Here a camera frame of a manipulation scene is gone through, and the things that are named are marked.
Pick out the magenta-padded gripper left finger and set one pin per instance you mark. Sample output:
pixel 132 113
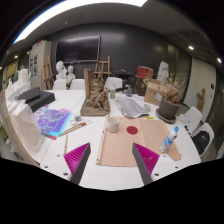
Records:
pixel 75 158

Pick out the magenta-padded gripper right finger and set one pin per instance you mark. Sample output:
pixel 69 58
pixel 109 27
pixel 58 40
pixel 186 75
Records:
pixel 148 159

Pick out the white blue-capped drink bottle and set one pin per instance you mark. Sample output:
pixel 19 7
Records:
pixel 168 140

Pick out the thin wooden stick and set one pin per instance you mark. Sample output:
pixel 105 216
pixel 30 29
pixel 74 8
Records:
pixel 66 143

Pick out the beige wooden drawing board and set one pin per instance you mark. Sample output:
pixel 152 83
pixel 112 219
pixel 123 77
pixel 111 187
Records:
pixel 116 146
pixel 155 133

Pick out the flat round red coaster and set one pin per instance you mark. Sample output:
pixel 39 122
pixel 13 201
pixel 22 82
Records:
pixel 132 130

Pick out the small grey paint jar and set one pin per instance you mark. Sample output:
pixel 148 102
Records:
pixel 77 117

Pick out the small yellow tag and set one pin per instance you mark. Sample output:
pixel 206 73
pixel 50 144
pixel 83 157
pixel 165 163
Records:
pixel 150 117

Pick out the white ceramic cup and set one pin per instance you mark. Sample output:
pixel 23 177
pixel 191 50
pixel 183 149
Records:
pixel 112 126

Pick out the small white cup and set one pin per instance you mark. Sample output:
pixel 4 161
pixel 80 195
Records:
pixel 147 107

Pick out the dried plant in grey pot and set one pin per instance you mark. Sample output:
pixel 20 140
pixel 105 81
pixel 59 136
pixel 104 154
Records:
pixel 168 108

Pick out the black backpack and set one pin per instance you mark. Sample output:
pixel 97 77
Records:
pixel 201 141

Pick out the grey printed newspaper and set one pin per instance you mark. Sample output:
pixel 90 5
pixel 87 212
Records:
pixel 128 106

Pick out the white canvas bag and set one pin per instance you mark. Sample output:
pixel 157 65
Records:
pixel 23 128

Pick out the white chair with papers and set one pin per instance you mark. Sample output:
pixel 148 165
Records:
pixel 195 116

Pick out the black flat box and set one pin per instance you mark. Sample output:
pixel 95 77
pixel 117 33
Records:
pixel 43 100
pixel 30 94

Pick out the white chair with backpack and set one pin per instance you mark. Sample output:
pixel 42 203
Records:
pixel 208 130

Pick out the brown cardboard box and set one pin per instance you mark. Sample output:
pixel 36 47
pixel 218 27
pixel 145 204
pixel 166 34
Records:
pixel 151 91

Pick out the dark glass jar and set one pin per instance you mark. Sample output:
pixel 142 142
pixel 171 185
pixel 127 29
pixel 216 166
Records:
pixel 129 91

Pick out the dark woven basket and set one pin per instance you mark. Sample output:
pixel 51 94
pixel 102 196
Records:
pixel 138 86

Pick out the green-labelled spray bottle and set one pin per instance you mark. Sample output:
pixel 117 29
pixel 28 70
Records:
pixel 112 91

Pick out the wooden mannequin figure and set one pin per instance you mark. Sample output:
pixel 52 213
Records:
pixel 200 99

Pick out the white plaster bust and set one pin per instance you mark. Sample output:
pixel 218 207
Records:
pixel 60 70
pixel 70 76

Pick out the red box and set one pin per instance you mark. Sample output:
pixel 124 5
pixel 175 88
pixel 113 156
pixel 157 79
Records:
pixel 144 72

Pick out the white plaster statue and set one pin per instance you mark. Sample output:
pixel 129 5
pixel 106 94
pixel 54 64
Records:
pixel 163 71

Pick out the short wooden easel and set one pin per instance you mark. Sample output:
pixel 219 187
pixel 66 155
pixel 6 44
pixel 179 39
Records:
pixel 101 71

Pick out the tall wooden easel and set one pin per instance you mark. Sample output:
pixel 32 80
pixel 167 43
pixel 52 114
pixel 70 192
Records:
pixel 47 71

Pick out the beige cabinet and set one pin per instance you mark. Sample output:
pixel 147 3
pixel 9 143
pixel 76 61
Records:
pixel 40 60

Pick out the long ceiling light strip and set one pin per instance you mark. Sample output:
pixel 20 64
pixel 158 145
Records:
pixel 66 6

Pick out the black wall screen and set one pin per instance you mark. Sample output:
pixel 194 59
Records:
pixel 78 49

